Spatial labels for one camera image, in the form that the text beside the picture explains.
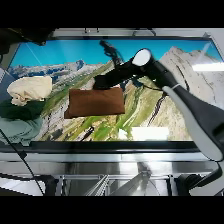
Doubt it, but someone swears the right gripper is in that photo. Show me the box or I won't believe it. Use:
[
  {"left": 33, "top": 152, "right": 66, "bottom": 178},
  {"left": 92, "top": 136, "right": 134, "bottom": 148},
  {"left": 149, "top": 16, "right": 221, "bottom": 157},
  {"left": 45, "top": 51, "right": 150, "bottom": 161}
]
[{"left": 92, "top": 71, "right": 120, "bottom": 91}]

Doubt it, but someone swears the brown garment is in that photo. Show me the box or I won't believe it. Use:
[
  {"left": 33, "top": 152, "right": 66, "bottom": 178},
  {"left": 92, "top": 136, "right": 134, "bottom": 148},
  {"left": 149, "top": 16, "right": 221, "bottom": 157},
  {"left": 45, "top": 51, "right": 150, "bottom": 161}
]
[{"left": 63, "top": 86, "right": 126, "bottom": 120}]

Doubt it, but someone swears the cream garment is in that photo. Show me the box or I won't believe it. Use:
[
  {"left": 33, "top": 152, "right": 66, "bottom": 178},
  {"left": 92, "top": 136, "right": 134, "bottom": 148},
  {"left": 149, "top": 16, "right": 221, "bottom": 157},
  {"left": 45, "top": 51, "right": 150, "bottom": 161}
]
[{"left": 6, "top": 75, "right": 54, "bottom": 107}]

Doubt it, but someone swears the dark green garment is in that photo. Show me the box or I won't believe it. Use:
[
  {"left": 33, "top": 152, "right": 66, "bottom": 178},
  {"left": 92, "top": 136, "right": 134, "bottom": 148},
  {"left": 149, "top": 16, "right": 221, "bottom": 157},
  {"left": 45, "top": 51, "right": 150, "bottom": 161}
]
[{"left": 0, "top": 98, "right": 47, "bottom": 122}]

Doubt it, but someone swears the pale green garment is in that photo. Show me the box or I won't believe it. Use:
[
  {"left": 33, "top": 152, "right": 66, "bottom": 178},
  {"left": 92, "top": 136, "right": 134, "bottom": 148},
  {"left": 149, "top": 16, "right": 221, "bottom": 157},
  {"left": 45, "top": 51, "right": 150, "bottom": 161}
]
[{"left": 0, "top": 115, "right": 45, "bottom": 147}]

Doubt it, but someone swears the black cable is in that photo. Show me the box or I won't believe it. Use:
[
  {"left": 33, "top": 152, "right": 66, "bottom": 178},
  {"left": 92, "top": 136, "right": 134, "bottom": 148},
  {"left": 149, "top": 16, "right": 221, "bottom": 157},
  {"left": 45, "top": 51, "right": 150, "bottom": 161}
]
[
  {"left": 0, "top": 128, "right": 46, "bottom": 197},
  {"left": 189, "top": 161, "right": 224, "bottom": 190}
]

